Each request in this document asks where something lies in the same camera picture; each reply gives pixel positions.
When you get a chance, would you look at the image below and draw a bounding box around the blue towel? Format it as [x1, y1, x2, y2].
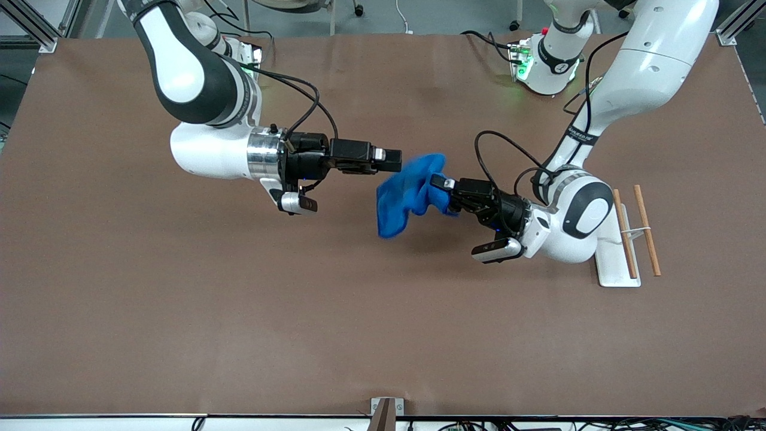
[376, 153, 461, 239]

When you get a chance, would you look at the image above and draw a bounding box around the white towel rack base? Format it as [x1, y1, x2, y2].
[594, 204, 652, 288]

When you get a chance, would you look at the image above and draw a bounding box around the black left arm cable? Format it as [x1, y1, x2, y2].
[475, 30, 594, 199]

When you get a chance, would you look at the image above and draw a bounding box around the white power cable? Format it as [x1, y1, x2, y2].
[395, 0, 415, 34]

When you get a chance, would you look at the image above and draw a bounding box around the black left base cable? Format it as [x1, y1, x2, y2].
[461, 30, 521, 63]

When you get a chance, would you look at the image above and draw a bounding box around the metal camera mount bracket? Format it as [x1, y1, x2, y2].
[370, 397, 405, 431]

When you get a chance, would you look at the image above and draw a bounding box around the aluminium frame profile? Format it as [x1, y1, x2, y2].
[716, 0, 766, 47]
[0, 0, 58, 53]

